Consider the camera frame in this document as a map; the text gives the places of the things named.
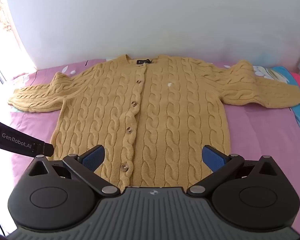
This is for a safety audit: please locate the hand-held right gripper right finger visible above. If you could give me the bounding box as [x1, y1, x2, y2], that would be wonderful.
[187, 144, 281, 197]

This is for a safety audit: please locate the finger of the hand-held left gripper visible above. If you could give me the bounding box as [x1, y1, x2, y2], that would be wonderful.
[33, 140, 54, 158]

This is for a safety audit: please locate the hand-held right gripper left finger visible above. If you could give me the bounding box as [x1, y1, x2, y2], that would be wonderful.
[27, 144, 122, 197]

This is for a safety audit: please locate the yellow cable-knit cardigan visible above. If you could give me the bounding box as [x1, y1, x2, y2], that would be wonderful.
[7, 53, 300, 193]

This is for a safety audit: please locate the pink floral bed sheet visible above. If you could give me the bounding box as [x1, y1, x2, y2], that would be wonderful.
[0, 54, 300, 205]

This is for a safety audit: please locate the patterned curtain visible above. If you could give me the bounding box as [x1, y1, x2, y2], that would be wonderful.
[0, 0, 38, 80]

